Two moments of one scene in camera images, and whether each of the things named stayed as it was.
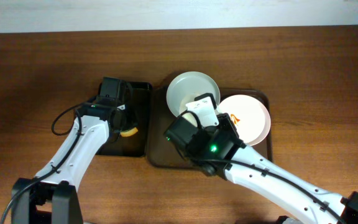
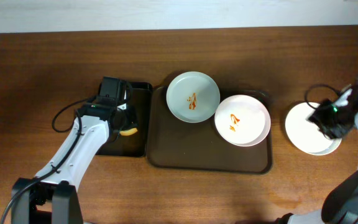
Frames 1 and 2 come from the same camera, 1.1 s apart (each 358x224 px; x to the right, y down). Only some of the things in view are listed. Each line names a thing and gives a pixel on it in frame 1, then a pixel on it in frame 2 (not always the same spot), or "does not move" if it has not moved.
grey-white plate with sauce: (183, 88) does not move
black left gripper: (124, 121) does not move
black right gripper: (229, 125) → (322, 123)
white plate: (249, 114) does not move
